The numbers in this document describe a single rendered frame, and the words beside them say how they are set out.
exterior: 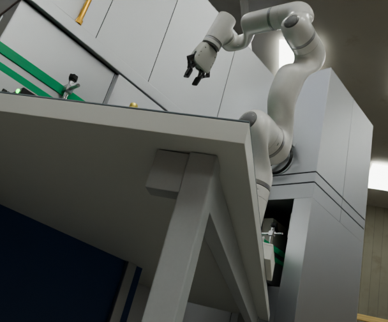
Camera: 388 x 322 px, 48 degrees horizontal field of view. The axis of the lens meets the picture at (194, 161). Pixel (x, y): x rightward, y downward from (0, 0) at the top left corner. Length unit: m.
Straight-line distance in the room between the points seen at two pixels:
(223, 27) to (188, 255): 1.45
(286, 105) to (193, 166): 0.91
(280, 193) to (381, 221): 10.23
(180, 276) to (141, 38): 1.70
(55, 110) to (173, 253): 0.27
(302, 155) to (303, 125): 0.21
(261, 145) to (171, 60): 1.03
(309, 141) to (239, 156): 2.04
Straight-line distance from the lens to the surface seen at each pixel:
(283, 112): 1.48
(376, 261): 12.31
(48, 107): 0.67
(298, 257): 2.32
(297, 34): 1.53
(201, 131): 0.56
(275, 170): 2.62
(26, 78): 1.40
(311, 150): 2.57
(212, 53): 1.87
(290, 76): 1.49
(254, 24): 1.79
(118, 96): 1.91
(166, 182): 0.59
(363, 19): 7.08
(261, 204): 1.32
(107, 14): 2.05
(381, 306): 12.08
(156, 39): 2.20
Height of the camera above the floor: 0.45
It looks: 25 degrees up
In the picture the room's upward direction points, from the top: 16 degrees clockwise
